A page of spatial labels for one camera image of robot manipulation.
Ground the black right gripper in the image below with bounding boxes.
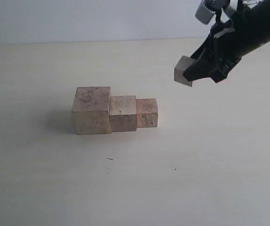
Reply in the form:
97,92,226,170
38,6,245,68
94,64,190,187
183,14,241,83

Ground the smallest wooden cube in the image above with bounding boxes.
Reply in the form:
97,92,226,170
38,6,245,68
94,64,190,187
174,56,195,87

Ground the third largest wooden cube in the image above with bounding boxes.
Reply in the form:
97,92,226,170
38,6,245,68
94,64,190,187
136,98,158,128

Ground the second largest wooden cube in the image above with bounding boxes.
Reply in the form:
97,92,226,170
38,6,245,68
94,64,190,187
110,96,137,132

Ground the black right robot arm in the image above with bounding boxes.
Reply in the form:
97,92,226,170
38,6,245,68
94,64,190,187
181,0,270,86

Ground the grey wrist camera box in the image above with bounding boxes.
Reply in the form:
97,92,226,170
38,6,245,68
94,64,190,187
194,0,238,24

